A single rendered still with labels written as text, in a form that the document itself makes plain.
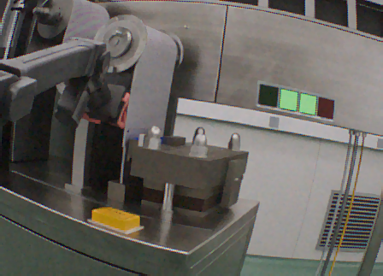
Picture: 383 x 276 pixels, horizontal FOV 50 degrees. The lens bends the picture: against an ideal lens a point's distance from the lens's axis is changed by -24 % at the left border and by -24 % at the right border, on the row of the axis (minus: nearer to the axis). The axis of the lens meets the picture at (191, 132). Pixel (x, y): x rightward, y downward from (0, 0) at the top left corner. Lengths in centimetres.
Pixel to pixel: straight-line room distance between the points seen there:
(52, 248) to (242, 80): 75
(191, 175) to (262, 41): 50
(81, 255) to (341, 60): 90
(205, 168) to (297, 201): 273
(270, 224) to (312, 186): 44
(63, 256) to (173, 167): 34
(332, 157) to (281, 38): 238
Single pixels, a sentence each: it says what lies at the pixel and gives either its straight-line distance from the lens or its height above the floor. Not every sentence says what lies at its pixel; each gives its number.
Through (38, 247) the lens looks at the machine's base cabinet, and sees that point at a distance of 100.
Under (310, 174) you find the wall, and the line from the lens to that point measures 371.
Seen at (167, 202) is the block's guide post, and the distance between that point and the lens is 109.
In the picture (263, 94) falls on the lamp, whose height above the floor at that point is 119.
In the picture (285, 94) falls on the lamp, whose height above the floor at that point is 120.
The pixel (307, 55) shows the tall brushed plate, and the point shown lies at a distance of 138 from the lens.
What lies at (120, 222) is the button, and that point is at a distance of 86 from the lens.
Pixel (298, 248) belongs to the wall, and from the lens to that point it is 382.
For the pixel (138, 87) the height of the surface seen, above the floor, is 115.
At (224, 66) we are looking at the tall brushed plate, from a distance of 141.
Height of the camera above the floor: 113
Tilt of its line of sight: 3 degrees down
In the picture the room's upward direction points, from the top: 9 degrees clockwise
